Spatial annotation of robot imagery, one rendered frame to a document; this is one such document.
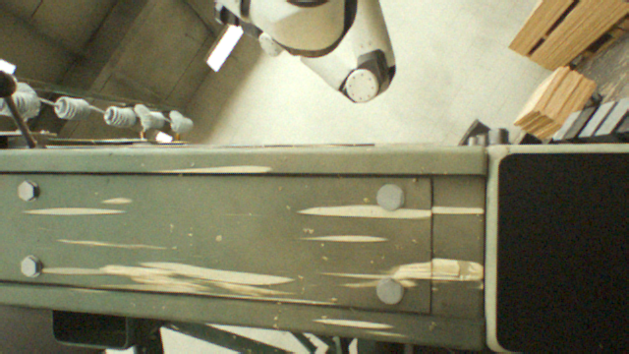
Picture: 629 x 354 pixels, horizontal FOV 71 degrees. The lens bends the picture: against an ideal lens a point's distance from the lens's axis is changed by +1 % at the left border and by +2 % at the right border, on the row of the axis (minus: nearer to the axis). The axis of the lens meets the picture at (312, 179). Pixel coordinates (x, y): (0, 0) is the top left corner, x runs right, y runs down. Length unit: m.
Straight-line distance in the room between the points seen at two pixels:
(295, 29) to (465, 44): 6.30
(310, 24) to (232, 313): 0.34
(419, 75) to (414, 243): 6.31
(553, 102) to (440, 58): 2.90
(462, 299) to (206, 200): 0.16
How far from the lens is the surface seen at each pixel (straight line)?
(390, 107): 6.38
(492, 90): 6.63
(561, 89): 4.09
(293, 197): 0.26
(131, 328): 0.40
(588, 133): 0.71
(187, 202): 0.28
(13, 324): 1.68
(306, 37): 0.54
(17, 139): 1.37
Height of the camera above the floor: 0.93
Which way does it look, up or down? 10 degrees up
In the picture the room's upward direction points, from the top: 57 degrees counter-clockwise
